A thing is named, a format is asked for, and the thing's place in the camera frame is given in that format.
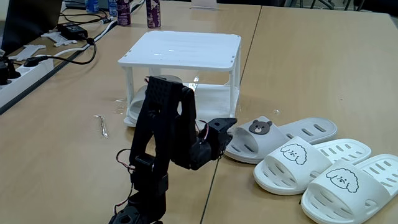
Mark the grey bear slipper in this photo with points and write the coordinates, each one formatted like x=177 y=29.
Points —
x=136 y=105
x=267 y=140

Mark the purple drink can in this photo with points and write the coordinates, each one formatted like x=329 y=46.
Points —
x=123 y=12
x=153 y=14

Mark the black power plug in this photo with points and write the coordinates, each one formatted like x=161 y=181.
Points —
x=7 y=73

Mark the white power strip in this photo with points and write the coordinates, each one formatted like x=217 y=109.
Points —
x=25 y=81

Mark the white dog slipper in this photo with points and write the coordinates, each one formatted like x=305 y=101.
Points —
x=342 y=199
x=298 y=168

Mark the white two-tier shoe rack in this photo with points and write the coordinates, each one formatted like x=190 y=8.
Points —
x=183 y=49

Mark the black power adapter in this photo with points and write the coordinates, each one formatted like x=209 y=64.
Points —
x=72 y=30

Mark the blue bottle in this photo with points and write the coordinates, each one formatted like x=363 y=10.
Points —
x=112 y=7
x=92 y=5

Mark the white plastic bracket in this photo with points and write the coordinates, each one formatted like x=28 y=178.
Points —
x=26 y=51
x=59 y=38

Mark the black chair base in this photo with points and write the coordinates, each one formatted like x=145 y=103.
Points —
x=323 y=3

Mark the black laptop screen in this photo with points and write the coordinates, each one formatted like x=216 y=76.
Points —
x=31 y=21

